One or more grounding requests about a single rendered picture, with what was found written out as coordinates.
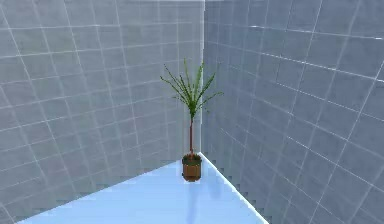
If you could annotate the green houseplant in brown pot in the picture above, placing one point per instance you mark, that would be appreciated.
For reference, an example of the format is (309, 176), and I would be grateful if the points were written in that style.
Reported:
(191, 169)

